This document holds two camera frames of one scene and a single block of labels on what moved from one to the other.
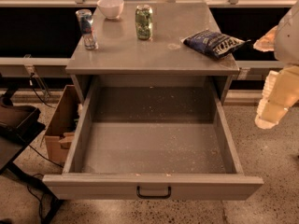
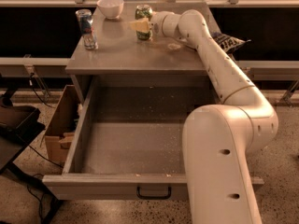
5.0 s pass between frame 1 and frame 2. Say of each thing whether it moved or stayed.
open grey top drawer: stayed
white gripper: moved
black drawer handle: stayed
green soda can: stayed
